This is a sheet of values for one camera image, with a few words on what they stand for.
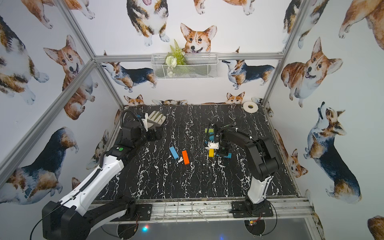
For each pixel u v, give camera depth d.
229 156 0.83
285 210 0.75
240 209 0.74
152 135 0.70
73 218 0.37
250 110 1.17
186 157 0.92
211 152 0.95
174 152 0.95
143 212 0.74
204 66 0.92
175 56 0.82
